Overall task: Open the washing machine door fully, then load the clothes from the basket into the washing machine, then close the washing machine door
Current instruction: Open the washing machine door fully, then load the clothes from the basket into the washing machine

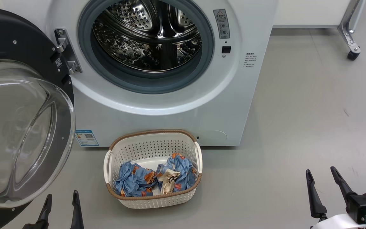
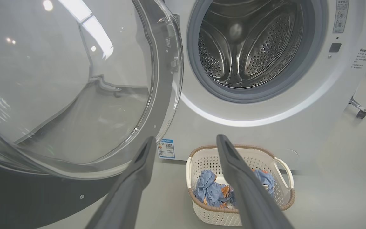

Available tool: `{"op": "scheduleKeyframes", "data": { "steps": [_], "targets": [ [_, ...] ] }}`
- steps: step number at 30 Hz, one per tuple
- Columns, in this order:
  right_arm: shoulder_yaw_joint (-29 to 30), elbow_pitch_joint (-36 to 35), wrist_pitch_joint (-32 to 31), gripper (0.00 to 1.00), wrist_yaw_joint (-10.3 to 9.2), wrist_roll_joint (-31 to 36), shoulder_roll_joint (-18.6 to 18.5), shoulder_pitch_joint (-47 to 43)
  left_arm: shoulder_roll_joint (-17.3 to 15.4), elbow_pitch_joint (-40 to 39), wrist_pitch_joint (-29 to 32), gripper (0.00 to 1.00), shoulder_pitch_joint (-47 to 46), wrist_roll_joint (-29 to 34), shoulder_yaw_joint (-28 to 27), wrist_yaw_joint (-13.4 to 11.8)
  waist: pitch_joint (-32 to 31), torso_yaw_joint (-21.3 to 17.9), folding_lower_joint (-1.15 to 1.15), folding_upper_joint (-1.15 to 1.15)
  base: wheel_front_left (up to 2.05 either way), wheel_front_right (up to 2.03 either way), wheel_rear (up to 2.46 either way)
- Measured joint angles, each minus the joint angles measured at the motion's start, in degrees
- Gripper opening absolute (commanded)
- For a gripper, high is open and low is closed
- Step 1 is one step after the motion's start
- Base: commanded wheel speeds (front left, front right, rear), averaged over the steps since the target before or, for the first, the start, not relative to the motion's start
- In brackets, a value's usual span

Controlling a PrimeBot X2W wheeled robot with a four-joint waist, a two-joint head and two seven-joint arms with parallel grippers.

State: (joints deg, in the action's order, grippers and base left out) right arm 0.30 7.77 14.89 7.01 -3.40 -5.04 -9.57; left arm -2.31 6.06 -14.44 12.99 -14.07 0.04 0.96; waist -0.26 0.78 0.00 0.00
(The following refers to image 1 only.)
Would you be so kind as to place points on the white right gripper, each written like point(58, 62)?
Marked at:
point(338, 222)

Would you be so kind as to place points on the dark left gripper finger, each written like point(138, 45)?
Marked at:
point(77, 213)
point(45, 211)

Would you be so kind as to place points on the blue bear print garment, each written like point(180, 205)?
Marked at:
point(130, 179)

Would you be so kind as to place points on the black washing machine door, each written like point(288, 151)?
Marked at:
point(14, 127)

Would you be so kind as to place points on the blue garment with cream lining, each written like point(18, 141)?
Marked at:
point(184, 171)

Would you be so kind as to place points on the white front-load washing machine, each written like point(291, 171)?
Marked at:
point(170, 121)

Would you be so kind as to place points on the silver door hinge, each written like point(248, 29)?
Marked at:
point(67, 51)

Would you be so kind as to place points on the stainless steel washing machine drum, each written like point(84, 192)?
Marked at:
point(132, 41)

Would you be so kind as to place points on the blue energy label sticker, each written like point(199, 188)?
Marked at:
point(87, 137)

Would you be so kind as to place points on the cream perforated laundry basket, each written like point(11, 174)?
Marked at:
point(151, 144)

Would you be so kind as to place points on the grey metal leg with caster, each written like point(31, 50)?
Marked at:
point(348, 25)

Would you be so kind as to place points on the grey warning sticker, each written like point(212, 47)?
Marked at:
point(221, 24)

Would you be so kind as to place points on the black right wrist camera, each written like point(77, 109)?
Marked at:
point(362, 205)

